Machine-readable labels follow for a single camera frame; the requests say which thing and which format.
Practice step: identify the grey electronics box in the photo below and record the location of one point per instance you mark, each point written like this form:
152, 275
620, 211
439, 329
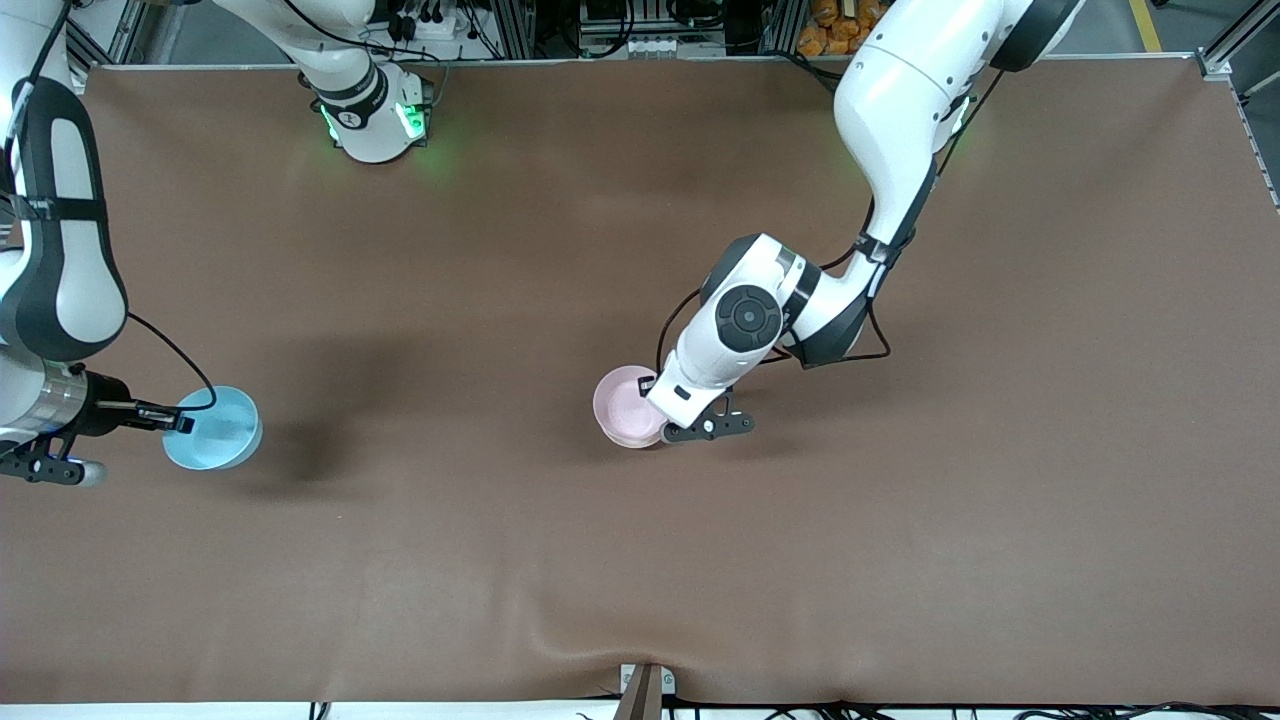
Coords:
635, 30

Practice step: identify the orange snack bags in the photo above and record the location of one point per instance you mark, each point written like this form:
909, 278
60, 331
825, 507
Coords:
825, 30

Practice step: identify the blue bowl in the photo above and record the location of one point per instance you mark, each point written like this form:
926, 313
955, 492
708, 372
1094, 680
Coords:
225, 435

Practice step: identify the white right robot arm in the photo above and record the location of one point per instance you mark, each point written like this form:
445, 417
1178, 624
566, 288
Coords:
65, 270

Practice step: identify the pink bowl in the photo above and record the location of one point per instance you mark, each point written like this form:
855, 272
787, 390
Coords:
622, 408

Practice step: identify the metal table bracket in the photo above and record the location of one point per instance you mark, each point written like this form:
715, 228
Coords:
643, 690

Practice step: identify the aluminium frame post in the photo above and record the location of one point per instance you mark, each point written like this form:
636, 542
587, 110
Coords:
100, 40
1235, 50

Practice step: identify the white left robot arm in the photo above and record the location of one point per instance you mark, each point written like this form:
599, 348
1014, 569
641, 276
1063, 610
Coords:
900, 90

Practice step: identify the brown table mat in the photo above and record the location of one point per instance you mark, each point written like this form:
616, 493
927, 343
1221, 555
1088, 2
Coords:
640, 560

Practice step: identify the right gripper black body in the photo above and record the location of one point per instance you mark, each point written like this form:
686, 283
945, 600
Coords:
103, 412

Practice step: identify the white power strip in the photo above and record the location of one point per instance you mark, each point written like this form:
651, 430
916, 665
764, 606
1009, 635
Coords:
425, 22

